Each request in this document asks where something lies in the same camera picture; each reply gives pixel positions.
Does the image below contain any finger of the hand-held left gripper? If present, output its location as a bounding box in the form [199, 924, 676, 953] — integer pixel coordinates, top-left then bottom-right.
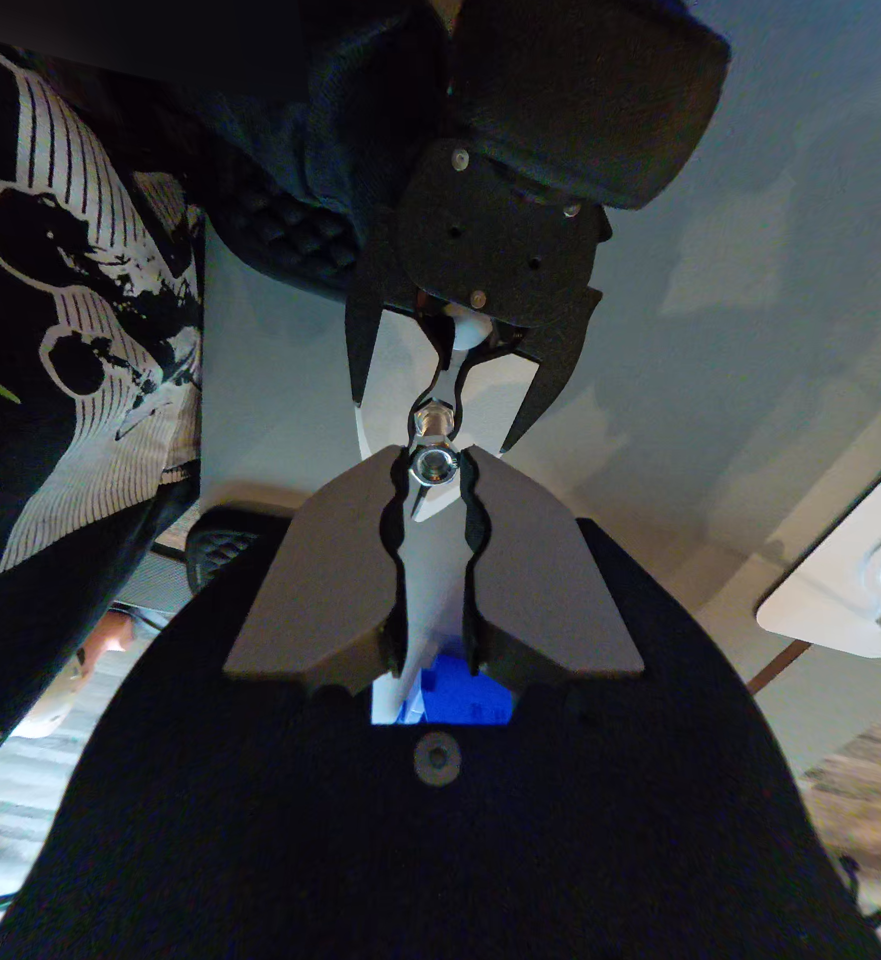
[352, 309, 479, 725]
[412, 357, 541, 525]

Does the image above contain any silver bolt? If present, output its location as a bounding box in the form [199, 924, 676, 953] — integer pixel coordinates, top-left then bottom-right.
[409, 431, 458, 487]

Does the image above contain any blue plastic bin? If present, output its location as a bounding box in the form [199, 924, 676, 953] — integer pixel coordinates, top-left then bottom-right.
[416, 651, 514, 726]

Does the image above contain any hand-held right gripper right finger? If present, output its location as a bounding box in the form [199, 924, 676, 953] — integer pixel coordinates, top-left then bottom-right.
[460, 444, 646, 693]

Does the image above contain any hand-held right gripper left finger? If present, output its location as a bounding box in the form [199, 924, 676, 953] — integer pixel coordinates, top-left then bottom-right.
[223, 444, 412, 695]

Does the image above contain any wooden board document stand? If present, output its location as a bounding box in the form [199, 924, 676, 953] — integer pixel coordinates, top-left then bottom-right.
[755, 442, 881, 661]

